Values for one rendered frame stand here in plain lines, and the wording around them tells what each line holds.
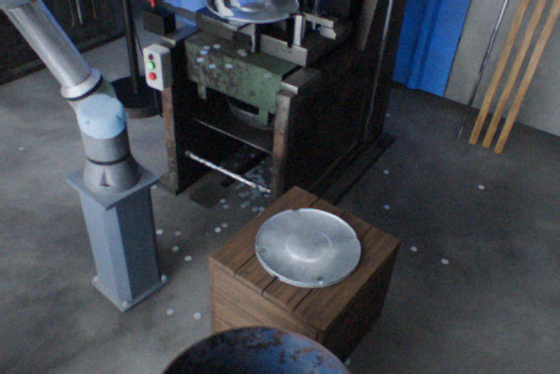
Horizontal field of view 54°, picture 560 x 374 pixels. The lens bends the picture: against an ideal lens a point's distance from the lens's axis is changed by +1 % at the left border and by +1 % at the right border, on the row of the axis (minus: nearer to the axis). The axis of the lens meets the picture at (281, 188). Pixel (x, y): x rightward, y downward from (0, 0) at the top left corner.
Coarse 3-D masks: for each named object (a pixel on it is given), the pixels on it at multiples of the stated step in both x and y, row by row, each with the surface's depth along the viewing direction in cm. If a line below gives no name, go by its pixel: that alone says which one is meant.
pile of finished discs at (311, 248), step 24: (288, 216) 160; (312, 216) 160; (336, 216) 160; (264, 240) 151; (288, 240) 151; (312, 240) 152; (336, 240) 153; (264, 264) 144; (288, 264) 145; (312, 264) 145; (336, 264) 146
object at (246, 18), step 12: (240, 0) 172; (252, 0) 173; (264, 0) 174; (276, 0) 176; (288, 0) 177; (240, 12) 167; (252, 12) 167; (264, 12) 168; (276, 12) 168; (288, 12) 169
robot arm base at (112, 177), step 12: (132, 156) 152; (96, 168) 146; (108, 168) 145; (120, 168) 147; (132, 168) 150; (96, 180) 147; (108, 180) 148; (120, 180) 148; (132, 180) 151; (96, 192) 149; (108, 192) 148
